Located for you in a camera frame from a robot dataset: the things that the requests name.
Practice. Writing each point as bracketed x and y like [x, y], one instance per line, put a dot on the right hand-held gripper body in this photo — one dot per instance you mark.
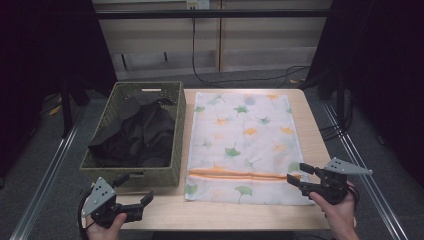
[331, 185]

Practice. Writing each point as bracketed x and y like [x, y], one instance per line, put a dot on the black metal stand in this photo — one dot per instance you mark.
[66, 110]

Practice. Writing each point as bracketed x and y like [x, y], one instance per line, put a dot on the metal floor rail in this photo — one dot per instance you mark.
[43, 186]
[363, 180]

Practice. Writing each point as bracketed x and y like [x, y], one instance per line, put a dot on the person's left hand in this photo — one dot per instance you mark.
[105, 233]

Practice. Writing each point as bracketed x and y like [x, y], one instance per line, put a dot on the white wall outlet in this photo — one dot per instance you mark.
[198, 4]

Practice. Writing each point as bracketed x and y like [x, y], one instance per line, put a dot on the black clothing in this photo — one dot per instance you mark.
[143, 136]

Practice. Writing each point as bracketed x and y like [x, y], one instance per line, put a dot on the person's right hand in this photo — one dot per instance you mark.
[340, 215]

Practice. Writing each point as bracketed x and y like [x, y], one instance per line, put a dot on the yellow floor tape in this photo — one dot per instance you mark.
[55, 110]

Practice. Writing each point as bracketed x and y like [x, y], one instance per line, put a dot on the green woven basket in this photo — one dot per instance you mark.
[110, 113]

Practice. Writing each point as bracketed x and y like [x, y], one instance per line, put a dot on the leaf print mesh laundry bag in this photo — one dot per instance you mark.
[246, 146]

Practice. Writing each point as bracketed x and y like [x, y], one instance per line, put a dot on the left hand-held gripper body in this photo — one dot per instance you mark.
[100, 196]

